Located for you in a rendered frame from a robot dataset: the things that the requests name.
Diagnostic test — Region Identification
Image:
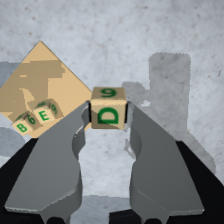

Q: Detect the beige block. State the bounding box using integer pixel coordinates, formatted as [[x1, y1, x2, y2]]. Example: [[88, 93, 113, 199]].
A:
[[12, 110, 39, 136], [33, 98, 60, 124], [90, 87, 127, 130]]

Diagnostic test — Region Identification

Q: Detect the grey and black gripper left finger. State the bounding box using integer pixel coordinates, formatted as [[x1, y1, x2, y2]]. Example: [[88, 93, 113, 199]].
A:
[[0, 100, 92, 224]]

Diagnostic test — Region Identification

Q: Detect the tan flat mat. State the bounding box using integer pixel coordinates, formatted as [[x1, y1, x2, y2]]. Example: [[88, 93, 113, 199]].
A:
[[0, 41, 92, 138]]

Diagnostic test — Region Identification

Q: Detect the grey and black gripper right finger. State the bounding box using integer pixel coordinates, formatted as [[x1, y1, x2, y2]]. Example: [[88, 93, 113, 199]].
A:
[[125, 101, 224, 224]]

